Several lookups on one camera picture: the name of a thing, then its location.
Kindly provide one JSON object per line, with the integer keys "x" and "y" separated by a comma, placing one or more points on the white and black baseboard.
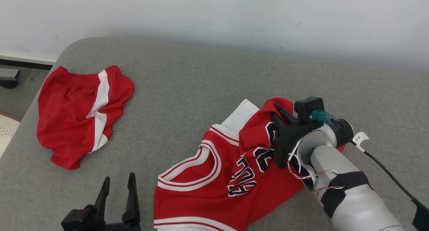
{"x": 23, "y": 60}

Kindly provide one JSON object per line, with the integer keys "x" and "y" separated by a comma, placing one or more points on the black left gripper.
{"x": 117, "y": 227}

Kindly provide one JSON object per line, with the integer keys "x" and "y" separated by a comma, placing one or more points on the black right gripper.
{"x": 288, "y": 140}

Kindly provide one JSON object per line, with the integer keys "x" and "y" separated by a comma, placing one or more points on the dark grey floor object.
{"x": 8, "y": 76}

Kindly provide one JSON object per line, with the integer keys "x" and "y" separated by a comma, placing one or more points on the white woven basket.
{"x": 6, "y": 132}

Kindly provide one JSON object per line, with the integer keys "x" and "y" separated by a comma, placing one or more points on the red shorts with white stripe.
{"x": 67, "y": 117}

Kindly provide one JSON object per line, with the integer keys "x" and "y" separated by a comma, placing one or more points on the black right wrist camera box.
{"x": 308, "y": 107}

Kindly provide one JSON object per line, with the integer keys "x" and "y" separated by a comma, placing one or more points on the red basketball jersey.
{"x": 234, "y": 190}

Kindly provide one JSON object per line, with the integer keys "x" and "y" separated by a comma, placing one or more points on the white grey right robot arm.
{"x": 355, "y": 204}

